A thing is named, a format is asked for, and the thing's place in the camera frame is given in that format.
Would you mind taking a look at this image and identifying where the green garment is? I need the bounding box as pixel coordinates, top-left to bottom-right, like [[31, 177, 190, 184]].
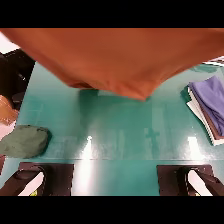
[[0, 124, 51, 160]]

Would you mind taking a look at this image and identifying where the brown garment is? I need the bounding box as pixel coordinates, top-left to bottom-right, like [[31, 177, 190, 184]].
[[190, 93, 224, 141]]

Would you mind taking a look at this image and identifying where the white garment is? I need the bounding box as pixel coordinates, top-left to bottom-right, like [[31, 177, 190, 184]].
[[185, 87, 224, 147]]

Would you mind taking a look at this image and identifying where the purple garment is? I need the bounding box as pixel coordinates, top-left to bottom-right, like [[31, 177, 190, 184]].
[[188, 75, 224, 137]]

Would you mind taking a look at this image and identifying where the orange T-shirt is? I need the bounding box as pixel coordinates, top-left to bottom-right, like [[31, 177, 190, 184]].
[[0, 27, 224, 102]]

